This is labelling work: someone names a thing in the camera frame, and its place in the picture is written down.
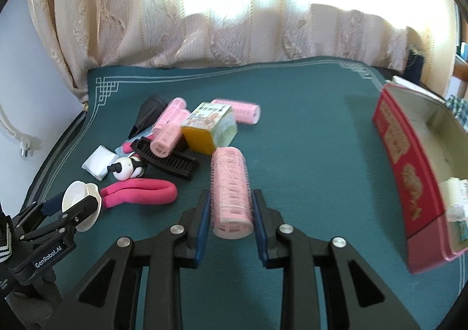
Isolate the white power plug cable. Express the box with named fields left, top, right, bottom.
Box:
left=0, top=100, right=42, bottom=160

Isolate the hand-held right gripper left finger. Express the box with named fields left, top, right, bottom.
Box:
left=51, top=189, right=213, bottom=330

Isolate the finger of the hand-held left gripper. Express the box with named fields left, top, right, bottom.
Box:
left=10, top=193, right=67, bottom=232
left=20, top=196, right=95, bottom=246

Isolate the black comb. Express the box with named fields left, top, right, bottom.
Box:
left=131, top=137, right=200, bottom=182

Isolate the green desktop mat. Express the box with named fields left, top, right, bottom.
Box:
left=22, top=56, right=465, bottom=330

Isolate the pink hair roller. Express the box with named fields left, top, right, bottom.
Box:
left=211, top=146, right=254, bottom=240
left=151, top=111, right=191, bottom=158
left=152, top=97, right=191, bottom=133
left=211, top=98, right=261, bottom=125

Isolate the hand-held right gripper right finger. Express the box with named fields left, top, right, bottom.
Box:
left=250, top=189, right=421, bottom=330

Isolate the panda figure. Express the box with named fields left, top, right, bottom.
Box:
left=106, top=155, right=147, bottom=182

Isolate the white packet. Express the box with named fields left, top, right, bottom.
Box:
left=82, top=145, right=117, bottom=181

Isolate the small white jar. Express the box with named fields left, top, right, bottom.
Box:
left=441, top=177, right=468, bottom=206

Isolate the white plastic cup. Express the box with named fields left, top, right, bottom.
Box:
left=62, top=181, right=102, bottom=233

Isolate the cream lace curtain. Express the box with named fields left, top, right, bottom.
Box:
left=25, top=0, right=457, bottom=104

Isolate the dark blue container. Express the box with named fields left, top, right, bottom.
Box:
left=406, top=45, right=425, bottom=84

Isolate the yellow cardboard box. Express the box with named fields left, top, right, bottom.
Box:
left=180, top=101, right=238, bottom=155

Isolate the wooden window frame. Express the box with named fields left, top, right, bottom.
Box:
left=453, top=5, right=468, bottom=97

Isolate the clear plastic packet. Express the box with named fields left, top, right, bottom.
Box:
left=448, top=204, right=468, bottom=254

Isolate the black hair clip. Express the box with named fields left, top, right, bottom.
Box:
left=129, top=95, right=169, bottom=138

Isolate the red tin box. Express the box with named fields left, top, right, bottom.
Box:
left=371, top=83, right=468, bottom=276

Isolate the plaid cloth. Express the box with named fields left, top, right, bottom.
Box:
left=444, top=94, right=468, bottom=133

